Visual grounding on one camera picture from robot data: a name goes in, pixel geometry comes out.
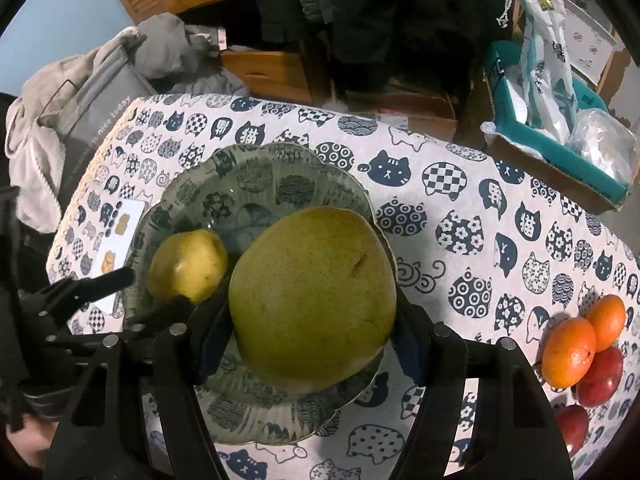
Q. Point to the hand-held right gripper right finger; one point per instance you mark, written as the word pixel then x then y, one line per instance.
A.
pixel 407 350

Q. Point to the beige towel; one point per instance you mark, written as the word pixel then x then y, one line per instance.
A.
pixel 35 160

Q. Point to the cat print tablecloth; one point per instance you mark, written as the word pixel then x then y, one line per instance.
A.
pixel 450 240

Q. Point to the grey garment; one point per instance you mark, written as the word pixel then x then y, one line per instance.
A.
pixel 170 45

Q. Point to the white printed plastic bag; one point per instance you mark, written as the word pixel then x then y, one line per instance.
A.
pixel 545 60

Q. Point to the large green pomelo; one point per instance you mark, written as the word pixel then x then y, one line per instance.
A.
pixel 310 300

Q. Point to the small pink white tag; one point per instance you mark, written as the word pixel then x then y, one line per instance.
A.
pixel 216 41

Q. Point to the clear plastic bag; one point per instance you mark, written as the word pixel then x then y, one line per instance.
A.
pixel 605 145

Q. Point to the orange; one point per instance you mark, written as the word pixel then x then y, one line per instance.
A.
pixel 606 320
pixel 567 355

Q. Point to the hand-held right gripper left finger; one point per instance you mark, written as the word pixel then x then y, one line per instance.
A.
pixel 217 345

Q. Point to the dark hanging jackets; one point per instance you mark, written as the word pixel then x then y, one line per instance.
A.
pixel 400 20

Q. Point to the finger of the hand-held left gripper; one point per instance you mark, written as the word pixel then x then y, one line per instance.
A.
pixel 95 287
pixel 160 312

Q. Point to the teal cardboard box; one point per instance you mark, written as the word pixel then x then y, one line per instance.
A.
pixel 525 136

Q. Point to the yellow lemon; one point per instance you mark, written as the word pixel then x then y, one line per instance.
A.
pixel 185 260

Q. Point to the white phone with cat stickers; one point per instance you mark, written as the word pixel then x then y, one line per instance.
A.
pixel 129 215

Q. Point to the patterned ceramic bowl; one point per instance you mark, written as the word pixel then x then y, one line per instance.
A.
pixel 280 180

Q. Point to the wooden drawer unit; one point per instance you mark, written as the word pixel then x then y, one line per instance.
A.
pixel 270 72

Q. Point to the brown cardboard box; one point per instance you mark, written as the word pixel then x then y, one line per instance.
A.
pixel 425 122

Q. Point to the red pomegranate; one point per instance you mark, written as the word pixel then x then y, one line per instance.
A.
pixel 572 430
pixel 602 380

